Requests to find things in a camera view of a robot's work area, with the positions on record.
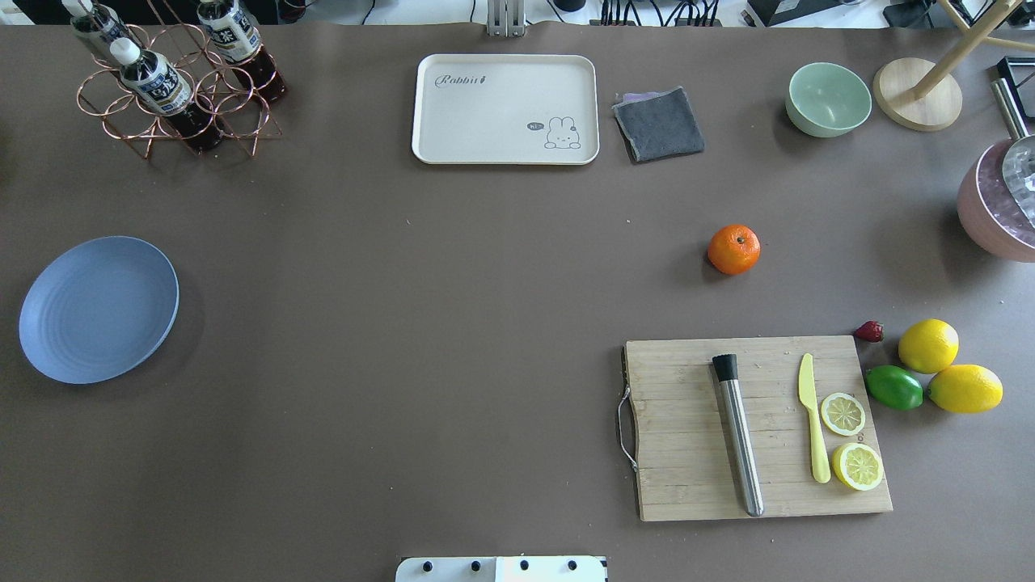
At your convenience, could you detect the orange mandarin fruit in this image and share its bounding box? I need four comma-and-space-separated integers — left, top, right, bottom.
707, 224, 761, 277

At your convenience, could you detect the blue round plate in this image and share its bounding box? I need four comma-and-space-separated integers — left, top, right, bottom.
19, 236, 180, 386

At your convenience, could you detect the cream rabbit tray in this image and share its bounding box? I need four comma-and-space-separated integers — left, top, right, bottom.
411, 54, 600, 166

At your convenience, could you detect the grey folded cloth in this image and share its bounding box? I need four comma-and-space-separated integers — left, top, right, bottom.
611, 86, 706, 163

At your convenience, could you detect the steel muddler with black tip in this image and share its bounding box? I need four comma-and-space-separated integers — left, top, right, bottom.
711, 353, 765, 518

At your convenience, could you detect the upper lemon slice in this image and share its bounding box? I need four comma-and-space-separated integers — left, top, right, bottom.
818, 392, 868, 437

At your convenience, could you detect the lemon slice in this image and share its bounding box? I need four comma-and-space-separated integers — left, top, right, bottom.
818, 392, 868, 437
831, 443, 885, 492

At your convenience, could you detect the yellow plastic knife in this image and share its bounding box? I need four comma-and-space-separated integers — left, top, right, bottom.
797, 352, 831, 483

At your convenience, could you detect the small red strawberry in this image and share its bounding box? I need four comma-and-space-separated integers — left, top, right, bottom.
853, 320, 885, 343

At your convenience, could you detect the green ceramic bowl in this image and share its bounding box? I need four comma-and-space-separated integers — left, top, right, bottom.
783, 62, 873, 137

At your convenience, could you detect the lower lemon slice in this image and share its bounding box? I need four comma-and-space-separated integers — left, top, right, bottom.
831, 443, 885, 492

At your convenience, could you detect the right rear tea bottle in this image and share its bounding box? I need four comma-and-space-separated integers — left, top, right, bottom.
196, 1, 287, 103

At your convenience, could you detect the tea bottle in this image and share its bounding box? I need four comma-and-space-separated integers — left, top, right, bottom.
196, 1, 287, 103
108, 38, 223, 152
61, 0, 142, 62

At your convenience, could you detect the green lime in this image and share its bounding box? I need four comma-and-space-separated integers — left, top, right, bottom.
864, 365, 924, 411

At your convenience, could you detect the upper whole lemon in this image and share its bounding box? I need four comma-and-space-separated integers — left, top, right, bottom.
898, 319, 960, 373

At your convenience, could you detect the whole lemon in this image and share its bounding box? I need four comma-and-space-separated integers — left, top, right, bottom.
928, 365, 1004, 414
898, 319, 960, 373

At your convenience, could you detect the front tea bottle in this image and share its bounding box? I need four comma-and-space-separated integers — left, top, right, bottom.
108, 38, 223, 152

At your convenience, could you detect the wooden stand with round base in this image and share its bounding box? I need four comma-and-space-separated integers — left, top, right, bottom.
873, 1, 1034, 132

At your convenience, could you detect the lower whole lemon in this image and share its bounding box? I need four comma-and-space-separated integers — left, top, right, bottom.
928, 365, 1004, 414

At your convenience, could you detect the pink bowl with ice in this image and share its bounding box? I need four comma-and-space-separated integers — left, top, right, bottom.
957, 139, 1034, 263

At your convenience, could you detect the left rear tea bottle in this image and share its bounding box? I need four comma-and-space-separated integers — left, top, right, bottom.
61, 0, 142, 62

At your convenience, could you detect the grey metal mount bracket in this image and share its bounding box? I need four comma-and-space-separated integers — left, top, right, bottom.
487, 0, 526, 38

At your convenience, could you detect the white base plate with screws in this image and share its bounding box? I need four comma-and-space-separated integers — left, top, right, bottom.
395, 555, 609, 581

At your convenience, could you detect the copper wire bottle rack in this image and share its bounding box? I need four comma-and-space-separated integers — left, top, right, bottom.
75, 1, 280, 159

